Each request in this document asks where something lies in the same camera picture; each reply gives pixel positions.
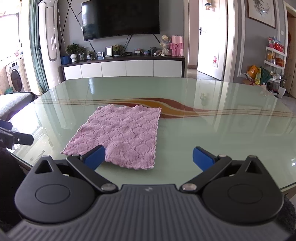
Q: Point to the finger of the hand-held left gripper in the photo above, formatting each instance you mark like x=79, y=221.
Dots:
x=5, y=124
x=22, y=139

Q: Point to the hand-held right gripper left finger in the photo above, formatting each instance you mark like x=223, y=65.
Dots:
x=96, y=158

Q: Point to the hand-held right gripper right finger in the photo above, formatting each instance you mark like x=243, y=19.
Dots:
x=201, y=158

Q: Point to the lilac textured towel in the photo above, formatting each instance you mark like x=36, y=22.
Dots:
x=120, y=134

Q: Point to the grey chair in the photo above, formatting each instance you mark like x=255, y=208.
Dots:
x=16, y=102

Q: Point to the white washing machine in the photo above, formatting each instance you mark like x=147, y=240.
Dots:
x=15, y=76

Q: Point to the green curtain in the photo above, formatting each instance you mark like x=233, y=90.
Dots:
x=34, y=46

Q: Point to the blue container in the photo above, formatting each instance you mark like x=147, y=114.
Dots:
x=65, y=60

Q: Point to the white standing air conditioner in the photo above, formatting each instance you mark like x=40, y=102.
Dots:
x=49, y=44

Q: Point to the white television cabinet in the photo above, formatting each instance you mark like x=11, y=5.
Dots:
x=120, y=68

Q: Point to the yellow plastic bag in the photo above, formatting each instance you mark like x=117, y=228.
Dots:
x=254, y=74

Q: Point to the pink door sticker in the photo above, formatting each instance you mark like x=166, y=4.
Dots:
x=215, y=59

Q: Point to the green plant in white pot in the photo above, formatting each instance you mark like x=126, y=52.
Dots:
x=74, y=51

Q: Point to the small plant in glass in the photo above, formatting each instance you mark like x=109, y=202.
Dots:
x=90, y=55
x=81, y=56

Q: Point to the green plastic bag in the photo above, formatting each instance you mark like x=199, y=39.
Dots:
x=265, y=75

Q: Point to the thin plant in white pot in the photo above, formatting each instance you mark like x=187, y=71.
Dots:
x=282, y=89

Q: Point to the spiky plant in dark pot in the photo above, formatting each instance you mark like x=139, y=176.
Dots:
x=116, y=49

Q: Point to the white door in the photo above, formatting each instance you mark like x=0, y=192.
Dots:
x=211, y=46

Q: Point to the stack of books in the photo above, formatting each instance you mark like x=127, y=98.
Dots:
x=137, y=52

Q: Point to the pink gift box with bow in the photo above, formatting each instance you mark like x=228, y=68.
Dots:
x=177, y=46

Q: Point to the beige wrapped bouquet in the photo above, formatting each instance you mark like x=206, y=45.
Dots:
x=164, y=46

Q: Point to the white snack shelf rack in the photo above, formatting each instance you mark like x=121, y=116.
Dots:
x=275, y=60

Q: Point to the black flat screen television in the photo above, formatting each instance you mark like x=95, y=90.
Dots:
x=120, y=18

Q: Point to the plush toy on door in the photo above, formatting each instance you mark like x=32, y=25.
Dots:
x=209, y=5

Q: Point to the framed painting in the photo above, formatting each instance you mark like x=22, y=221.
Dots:
x=261, y=11

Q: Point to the small photo frame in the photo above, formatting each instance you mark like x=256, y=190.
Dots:
x=100, y=54

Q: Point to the white photo frame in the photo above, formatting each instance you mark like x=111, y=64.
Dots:
x=109, y=51

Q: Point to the wall light switch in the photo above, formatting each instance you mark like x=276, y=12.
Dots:
x=282, y=32

